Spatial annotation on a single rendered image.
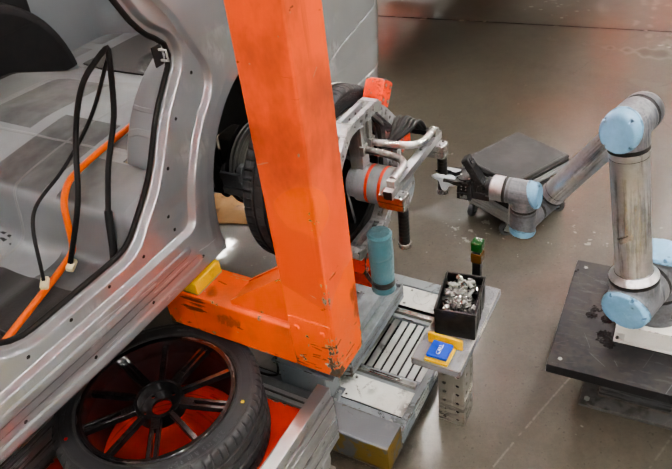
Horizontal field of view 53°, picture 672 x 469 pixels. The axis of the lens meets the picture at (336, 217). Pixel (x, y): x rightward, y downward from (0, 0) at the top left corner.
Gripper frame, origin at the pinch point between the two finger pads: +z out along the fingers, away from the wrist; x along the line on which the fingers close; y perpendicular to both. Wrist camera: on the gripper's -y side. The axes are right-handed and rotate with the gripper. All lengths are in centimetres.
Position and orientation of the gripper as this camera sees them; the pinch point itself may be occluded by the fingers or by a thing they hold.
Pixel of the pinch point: (437, 171)
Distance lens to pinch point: 245.0
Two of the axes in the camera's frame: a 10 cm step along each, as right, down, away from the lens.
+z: -8.7, -2.0, 4.4
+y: 1.1, 8.1, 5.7
